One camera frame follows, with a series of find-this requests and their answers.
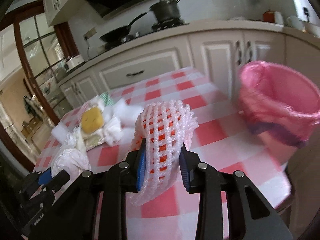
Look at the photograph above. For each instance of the white lower cabinets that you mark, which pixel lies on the white lower cabinets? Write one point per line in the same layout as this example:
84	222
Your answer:
218	49

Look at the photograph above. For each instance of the white crumpled plastic bag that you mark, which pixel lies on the white crumpled plastic bag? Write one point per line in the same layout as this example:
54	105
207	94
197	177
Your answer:
72	161

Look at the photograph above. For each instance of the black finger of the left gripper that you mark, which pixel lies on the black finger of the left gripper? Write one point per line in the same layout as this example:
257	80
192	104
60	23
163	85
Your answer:
54	184

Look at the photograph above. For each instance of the wooden glass door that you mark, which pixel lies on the wooden glass door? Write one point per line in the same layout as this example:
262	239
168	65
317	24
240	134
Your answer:
33	60

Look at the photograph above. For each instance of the white small jar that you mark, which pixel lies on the white small jar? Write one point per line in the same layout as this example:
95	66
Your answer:
278	18

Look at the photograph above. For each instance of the white small appliance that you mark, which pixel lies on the white small appliance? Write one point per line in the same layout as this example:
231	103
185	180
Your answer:
73	62

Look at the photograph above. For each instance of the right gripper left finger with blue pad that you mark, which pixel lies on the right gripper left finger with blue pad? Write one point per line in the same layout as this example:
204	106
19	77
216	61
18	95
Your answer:
137	166

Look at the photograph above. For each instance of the pink bag trash bin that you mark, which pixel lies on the pink bag trash bin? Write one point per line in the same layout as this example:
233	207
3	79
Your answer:
280	105

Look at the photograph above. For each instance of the red white checkered tablecloth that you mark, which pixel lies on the red white checkered tablecloth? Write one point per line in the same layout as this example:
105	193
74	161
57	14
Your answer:
221	140

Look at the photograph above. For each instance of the green white striped cloth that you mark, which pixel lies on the green white striped cloth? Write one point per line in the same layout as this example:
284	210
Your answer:
107	99

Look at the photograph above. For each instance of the white mug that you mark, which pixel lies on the white mug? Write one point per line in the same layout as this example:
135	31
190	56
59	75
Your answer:
295	22

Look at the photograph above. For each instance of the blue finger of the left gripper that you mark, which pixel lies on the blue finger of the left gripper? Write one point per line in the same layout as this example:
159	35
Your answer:
44	177

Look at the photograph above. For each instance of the white paper towel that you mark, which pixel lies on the white paper towel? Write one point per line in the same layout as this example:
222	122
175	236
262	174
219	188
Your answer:
112	131

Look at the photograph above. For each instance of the black stock pot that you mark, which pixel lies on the black stock pot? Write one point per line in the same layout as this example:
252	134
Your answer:
166	10

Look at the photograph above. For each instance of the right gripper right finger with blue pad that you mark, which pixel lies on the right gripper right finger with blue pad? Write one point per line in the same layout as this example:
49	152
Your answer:
189	162

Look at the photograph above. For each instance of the red teapot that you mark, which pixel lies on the red teapot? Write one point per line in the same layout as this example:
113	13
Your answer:
269	16

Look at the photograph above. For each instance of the black frying pan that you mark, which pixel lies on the black frying pan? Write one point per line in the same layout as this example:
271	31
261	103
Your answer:
118	34

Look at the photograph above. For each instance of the yellow sponge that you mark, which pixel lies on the yellow sponge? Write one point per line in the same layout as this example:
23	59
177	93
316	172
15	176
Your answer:
92	120

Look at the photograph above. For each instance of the gas stove top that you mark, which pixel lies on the gas stove top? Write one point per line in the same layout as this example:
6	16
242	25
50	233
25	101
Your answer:
109	44

